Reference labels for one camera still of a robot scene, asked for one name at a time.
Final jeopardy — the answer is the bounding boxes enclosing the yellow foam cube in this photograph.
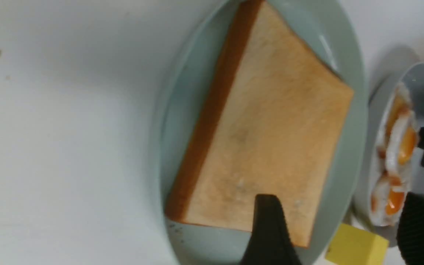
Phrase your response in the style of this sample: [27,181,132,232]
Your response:
[325,223,389,265]

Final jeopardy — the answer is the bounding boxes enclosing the fried egg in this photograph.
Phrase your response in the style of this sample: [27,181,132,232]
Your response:
[370,171,411,227]
[376,82,419,176]

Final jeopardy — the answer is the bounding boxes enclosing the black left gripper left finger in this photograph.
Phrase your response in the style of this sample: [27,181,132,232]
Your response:
[240,194,301,265]

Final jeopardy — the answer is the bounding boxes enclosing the toast slice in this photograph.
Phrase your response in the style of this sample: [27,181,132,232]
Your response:
[165,0,353,248]

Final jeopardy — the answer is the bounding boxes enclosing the mint green plate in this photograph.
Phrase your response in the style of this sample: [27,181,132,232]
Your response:
[148,0,369,265]

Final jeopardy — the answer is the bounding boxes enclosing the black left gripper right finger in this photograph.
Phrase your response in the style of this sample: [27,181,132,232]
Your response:
[396,192,424,265]

